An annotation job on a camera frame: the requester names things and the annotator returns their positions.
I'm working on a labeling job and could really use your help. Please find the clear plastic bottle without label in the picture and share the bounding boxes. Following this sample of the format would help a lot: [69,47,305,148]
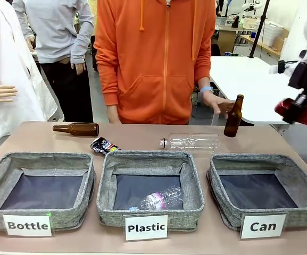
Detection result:
[159,133,220,154]

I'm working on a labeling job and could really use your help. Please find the cardboard box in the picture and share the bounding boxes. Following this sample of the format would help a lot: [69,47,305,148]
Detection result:
[274,28,290,49]

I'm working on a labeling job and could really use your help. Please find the orange hoodie person right hand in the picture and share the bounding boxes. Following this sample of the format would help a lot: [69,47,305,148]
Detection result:
[107,105,120,124]

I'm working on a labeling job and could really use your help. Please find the grey fabric basket labelled Bottle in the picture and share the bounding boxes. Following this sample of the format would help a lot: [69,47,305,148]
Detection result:
[0,152,95,231]

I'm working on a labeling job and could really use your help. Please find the person in grey shirt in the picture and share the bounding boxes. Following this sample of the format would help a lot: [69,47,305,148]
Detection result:
[12,0,94,123]

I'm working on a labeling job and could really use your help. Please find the wooden background desk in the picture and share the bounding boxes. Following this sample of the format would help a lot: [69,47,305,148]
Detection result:
[218,26,250,54]

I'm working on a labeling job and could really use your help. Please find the grey fabric basket labelled Can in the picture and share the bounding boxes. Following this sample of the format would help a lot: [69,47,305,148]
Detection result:
[207,154,307,232]

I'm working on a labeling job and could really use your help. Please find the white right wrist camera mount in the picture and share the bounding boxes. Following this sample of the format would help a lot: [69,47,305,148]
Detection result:
[269,59,300,75]

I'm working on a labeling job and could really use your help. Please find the white plastic storage boxes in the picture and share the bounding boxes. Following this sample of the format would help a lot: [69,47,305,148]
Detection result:
[264,22,284,45]

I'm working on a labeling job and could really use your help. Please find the crushed red drink can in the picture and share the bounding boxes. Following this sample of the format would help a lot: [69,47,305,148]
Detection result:
[274,98,307,131]

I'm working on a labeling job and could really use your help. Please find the white Can label card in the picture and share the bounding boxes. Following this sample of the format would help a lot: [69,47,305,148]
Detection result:
[240,214,287,239]

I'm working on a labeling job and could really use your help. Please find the plastic bottle with pink label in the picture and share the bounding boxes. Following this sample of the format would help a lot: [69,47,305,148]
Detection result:
[128,185,184,212]

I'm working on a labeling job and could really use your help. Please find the grey fabric basket labelled Plastic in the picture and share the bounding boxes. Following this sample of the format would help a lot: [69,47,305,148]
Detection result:
[96,150,205,232]

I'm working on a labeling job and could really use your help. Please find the person in orange hoodie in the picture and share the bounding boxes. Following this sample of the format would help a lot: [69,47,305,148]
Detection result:
[93,0,218,125]

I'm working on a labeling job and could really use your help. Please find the orange sleeved left forearm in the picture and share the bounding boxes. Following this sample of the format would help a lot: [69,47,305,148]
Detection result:
[193,47,215,88]

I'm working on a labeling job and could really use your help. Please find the black tripod stand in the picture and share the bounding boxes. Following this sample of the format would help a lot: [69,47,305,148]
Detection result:
[248,0,271,58]

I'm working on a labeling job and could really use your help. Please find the white Bottle label card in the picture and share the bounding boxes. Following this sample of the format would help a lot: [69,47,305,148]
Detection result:
[3,214,53,237]

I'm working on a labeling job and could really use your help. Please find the person in white coat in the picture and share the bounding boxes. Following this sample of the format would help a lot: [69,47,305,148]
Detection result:
[0,0,58,142]

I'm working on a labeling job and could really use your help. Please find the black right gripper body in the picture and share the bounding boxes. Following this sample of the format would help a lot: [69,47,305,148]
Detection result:
[287,61,307,94]

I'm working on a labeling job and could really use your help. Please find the grey shirt person right hand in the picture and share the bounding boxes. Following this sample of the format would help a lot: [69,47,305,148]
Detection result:
[25,36,36,51]

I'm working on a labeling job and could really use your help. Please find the orange hoodie person left hand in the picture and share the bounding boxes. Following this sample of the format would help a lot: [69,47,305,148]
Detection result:
[201,90,236,120]

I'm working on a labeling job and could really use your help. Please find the brown glass beer bottle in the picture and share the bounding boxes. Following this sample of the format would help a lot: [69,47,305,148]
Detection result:
[223,94,245,138]
[52,122,99,137]

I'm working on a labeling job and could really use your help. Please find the orange sleeved right forearm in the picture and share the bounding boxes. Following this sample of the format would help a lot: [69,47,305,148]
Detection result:
[96,50,120,107]

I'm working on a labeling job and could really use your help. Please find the crushed blue drink can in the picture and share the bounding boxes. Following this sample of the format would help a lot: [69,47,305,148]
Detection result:
[90,137,122,154]

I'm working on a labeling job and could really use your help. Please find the white Plastic label card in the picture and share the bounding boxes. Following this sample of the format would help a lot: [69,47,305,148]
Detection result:
[125,215,168,241]

